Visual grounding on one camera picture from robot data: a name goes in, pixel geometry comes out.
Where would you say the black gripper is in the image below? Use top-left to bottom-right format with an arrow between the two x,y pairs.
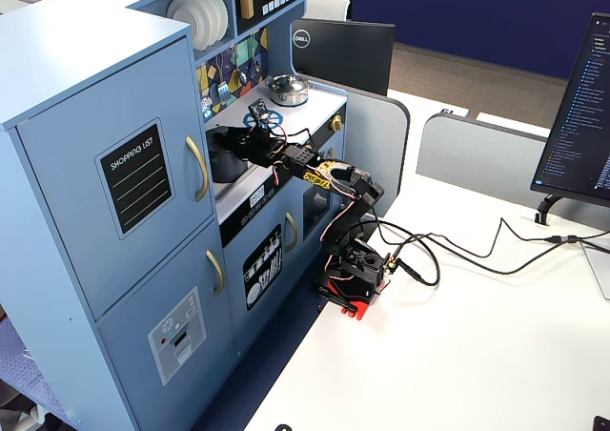
226,126 -> 290,169

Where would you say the gray round lid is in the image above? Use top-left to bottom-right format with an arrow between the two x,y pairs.
208,125 -> 252,155

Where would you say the stainless steel pot with lid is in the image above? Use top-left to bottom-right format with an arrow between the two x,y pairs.
264,73 -> 312,109

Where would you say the gray plastic pot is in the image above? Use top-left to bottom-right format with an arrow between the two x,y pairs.
207,137 -> 251,185

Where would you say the metal skimmer spoon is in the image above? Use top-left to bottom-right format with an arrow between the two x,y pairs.
198,61 -> 214,120

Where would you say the metal slotted spatula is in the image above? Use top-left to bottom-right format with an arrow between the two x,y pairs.
213,51 -> 232,105

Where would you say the metal ladle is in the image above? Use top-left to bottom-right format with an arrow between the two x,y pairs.
234,44 -> 250,88

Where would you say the small metal spoon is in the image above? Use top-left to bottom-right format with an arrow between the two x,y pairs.
250,34 -> 263,77

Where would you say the black shopping list board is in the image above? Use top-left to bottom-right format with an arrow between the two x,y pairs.
93,117 -> 177,242

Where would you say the white toy plate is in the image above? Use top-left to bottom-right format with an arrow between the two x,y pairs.
185,0 -> 223,46
194,0 -> 231,39
166,0 -> 214,52

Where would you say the black toy microwave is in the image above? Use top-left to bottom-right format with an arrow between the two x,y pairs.
233,0 -> 307,36

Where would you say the black dishwasher rack decal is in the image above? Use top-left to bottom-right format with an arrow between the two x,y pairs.
241,223 -> 285,313

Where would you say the black Dell monitor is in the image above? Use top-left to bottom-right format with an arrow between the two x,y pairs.
290,17 -> 397,98

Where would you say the blue dishwasher cabinet door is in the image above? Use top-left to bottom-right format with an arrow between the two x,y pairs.
223,190 -> 307,357

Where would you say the gray desk divider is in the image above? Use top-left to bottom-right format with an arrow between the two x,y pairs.
304,74 -> 413,220
415,112 -> 550,209

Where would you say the blue fridge door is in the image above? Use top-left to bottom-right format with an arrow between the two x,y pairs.
13,37 -> 216,320

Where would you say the blue toy kitchen unit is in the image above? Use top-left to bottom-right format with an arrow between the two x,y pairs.
0,0 -> 352,431

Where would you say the red table clamp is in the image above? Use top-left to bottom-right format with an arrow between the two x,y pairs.
312,277 -> 393,321

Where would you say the gray ice dispenser decal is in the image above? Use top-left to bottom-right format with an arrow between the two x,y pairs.
147,285 -> 209,387

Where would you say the blue freezer door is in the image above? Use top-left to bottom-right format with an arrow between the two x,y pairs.
94,218 -> 237,431

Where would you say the blue office partition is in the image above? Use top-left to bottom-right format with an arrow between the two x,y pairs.
351,0 -> 610,83

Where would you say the monitor showing code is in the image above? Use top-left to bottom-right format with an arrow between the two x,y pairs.
529,11 -> 610,210

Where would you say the silver monitor stand base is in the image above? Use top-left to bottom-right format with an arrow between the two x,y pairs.
579,238 -> 610,302

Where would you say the gripper camera circuit board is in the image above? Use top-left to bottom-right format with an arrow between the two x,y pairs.
247,98 -> 270,124

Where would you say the gold fridge door handle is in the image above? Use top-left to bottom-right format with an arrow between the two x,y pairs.
184,134 -> 212,204

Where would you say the gold dishwasher door handle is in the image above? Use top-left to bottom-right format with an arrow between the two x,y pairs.
283,211 -> 300,254

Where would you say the gold freezer door handle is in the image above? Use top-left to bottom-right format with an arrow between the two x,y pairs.
205,248 -> 227,297

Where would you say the black looped cable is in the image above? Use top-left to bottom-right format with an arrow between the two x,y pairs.
389,232 -> 610,290

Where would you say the black cable with connector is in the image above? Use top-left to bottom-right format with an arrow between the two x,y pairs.
375,215 -> 610,261

